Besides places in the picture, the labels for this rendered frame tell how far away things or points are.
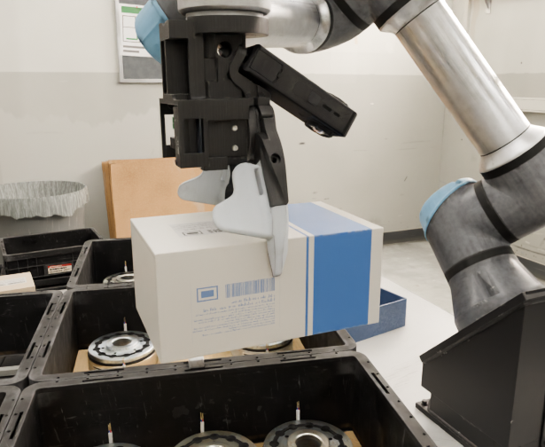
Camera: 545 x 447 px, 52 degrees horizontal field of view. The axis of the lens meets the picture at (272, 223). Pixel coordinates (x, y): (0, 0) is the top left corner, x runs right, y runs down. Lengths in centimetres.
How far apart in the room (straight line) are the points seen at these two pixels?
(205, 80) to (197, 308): 18
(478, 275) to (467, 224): 8
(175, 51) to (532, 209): 63
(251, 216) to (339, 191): 380
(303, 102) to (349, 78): 370
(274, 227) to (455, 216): 56
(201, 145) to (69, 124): 319
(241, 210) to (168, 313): 10
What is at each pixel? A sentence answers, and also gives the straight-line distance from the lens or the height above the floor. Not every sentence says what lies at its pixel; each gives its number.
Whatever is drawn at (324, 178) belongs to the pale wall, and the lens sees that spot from 415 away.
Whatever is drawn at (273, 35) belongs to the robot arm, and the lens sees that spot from 73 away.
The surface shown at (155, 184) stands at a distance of 355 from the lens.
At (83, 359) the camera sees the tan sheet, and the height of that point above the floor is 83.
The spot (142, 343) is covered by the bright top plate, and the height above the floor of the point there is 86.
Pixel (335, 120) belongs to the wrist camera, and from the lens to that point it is 49.
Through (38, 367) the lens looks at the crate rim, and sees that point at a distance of 73.
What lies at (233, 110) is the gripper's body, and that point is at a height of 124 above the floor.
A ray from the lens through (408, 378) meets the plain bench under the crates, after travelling 115.
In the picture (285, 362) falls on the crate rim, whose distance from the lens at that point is 69.
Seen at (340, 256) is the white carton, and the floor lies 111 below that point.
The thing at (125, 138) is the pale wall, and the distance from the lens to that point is 366.
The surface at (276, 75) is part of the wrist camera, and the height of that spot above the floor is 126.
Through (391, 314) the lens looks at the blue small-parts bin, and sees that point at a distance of 132.
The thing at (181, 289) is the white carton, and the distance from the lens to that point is 43.
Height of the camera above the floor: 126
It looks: 14 degrees down
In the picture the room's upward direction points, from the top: straight up
